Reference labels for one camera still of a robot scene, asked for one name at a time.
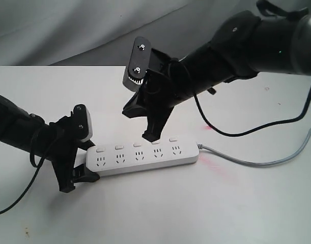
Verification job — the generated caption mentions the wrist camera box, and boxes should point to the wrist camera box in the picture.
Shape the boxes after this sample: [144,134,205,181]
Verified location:
[70,104,93,143]
[123,37,151,92]

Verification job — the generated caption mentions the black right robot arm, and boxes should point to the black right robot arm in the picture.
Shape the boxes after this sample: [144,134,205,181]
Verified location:
[122,1,311,142]

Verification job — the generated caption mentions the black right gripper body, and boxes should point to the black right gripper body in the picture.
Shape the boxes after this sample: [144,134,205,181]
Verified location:
[137,48,192,111]

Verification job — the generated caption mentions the black left camera cable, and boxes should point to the black left camera cable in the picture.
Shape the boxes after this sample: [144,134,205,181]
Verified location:
[0,127,62,215]

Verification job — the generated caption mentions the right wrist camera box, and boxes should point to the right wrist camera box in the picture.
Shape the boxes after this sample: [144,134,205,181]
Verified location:
[123,37,151,92]

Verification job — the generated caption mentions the grey power cable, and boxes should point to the grey power cable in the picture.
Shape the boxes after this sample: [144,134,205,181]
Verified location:
[196,83,311,168]

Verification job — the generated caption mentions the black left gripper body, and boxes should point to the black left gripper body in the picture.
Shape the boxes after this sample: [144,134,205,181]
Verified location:
[47,114,79,193]

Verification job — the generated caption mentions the white backdrop cloth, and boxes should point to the white backdrop cloth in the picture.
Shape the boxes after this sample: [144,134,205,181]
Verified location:
[0,1,259,66]

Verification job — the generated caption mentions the white five-outlet power strip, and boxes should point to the white five-outlet power strip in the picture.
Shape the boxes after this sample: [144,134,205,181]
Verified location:
[86,136,200,177]

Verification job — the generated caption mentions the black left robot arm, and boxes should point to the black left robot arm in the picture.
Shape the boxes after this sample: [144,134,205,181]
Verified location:
[0,95,100,193]

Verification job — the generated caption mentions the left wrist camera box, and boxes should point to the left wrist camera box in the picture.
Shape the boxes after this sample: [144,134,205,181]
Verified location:
[70,104,93,143]

